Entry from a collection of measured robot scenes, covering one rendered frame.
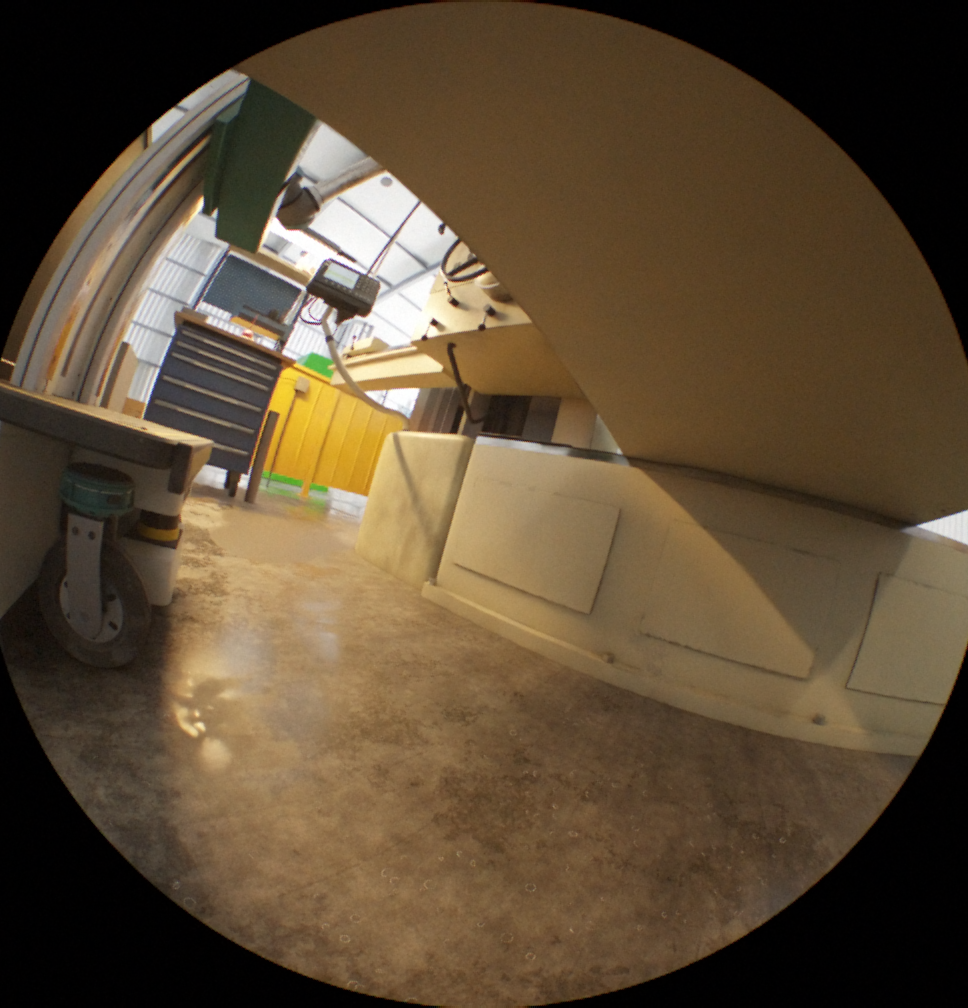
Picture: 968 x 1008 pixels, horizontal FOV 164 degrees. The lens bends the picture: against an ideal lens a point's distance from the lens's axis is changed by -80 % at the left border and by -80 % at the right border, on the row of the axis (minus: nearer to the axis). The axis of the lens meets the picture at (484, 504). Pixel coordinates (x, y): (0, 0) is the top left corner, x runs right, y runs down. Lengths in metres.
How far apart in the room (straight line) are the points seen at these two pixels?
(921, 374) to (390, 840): 0.74
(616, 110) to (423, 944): 0.60
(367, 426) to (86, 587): 3.71
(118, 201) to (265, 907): 0.84
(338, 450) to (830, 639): 3.94
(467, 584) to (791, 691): 1.04
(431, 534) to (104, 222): 1.27
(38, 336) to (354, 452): 3.61
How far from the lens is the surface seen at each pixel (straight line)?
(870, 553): 1.07
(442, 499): 1.24
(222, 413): 2.24
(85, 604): 0.50
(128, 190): 0.71
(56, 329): 0.64
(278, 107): 0.75
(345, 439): 3.85
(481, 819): 0.44
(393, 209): 11.48
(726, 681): 0.97
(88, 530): 0.46
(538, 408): 1.88
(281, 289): 3.00
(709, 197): 0.31
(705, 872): 0.52
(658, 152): 0.29
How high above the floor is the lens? 0.34
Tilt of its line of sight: 2 degrees up
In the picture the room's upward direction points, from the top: 16 degrees clockwise
